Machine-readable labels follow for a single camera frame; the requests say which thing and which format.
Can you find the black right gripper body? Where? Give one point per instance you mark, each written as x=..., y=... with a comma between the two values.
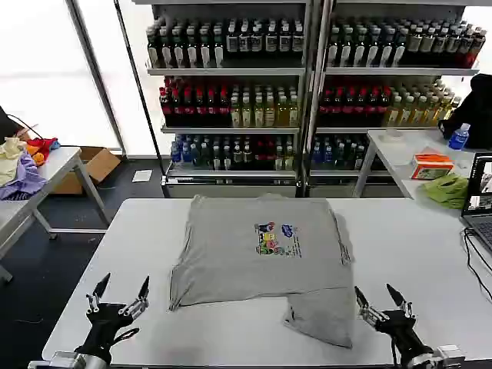
x=401, y=330

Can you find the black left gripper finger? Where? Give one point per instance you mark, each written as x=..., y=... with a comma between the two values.
x=140, y=298
x=100, y=288

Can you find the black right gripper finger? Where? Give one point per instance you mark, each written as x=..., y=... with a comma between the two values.
x=399, y=298
x=365, y=305

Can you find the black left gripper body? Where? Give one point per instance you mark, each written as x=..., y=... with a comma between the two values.
x=102, y=326

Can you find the grey printed t-shirt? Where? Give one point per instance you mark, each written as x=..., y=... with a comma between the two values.
x=246, y=261

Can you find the grey laptop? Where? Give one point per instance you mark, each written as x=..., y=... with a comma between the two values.
x=480, y=215

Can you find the green cloth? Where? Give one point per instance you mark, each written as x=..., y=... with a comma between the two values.
x=446, y=190

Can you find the white paper sheet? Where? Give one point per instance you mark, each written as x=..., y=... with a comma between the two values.
x=142, y=176

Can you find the brown cardboard box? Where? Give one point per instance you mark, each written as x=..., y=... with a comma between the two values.
x=96, y=163

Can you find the purple cloth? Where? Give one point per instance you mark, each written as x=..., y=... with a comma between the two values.
x=23, y=180

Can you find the white side table with clothes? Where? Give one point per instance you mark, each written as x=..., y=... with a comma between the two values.
x=57, y=161

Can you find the orange tissue box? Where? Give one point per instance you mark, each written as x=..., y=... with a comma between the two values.
x=430, y=166

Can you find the white side table with laptop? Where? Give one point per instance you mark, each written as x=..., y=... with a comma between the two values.
x=396, y=153

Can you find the orange cloth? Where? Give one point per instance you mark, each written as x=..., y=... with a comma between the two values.
x=37, y=158

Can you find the red cloth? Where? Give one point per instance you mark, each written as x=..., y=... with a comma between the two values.
x=43, y=144

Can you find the cream cloth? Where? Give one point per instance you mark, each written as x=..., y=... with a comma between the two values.
x=9, y=157

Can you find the white tape roll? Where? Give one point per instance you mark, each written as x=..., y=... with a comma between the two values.
x=394, y=135

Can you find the blue plastic bottle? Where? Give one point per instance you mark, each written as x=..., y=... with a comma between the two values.
x=458, y=138

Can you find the black slanted pole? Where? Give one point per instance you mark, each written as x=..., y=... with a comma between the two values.
x=138, y=96

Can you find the black backpack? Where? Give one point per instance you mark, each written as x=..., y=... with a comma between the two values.
x=474, y=111

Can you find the shelf rack with bottles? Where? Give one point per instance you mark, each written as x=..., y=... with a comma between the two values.
x=230, y=96
x=384, y=96

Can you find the grey window frame post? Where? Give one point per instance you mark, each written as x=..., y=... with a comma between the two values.
x=96, y=77

